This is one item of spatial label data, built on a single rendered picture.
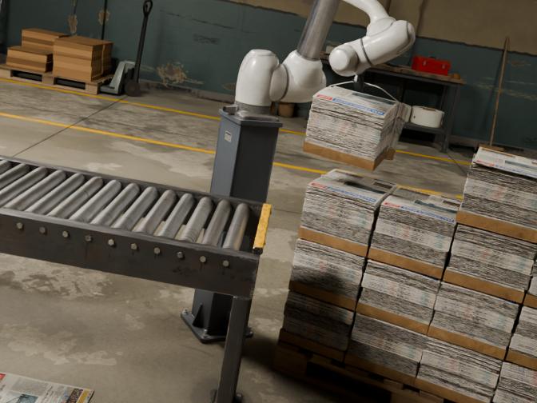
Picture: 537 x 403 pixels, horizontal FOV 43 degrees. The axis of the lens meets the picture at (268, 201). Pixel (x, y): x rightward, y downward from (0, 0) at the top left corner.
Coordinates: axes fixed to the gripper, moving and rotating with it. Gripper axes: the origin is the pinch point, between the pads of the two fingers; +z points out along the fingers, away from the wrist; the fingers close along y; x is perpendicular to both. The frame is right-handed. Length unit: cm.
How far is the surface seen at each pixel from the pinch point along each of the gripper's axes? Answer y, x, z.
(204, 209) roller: 56, -25, -66
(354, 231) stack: 62, 13, -12
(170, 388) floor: 135, -34, -46
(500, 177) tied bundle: 27, 59, -14
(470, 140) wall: 68, -15, 681
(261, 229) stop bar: 54, -1, -75
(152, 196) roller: 57, -45, -68
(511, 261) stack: 55, 70, -11
